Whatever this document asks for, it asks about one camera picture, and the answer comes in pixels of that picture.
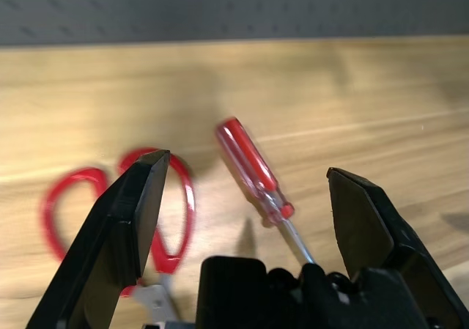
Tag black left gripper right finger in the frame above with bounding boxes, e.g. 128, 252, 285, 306
326, 166, 463, 329

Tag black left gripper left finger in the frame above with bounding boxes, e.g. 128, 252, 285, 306
26, 149, 172, 329

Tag red handled scissors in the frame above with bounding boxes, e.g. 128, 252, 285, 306
41, 147, 198, 323

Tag red handled screwdriver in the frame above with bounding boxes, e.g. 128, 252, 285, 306
215, 116, 317, 267

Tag grey perforated pegboard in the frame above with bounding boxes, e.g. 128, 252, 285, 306
0, 0, 469, 47

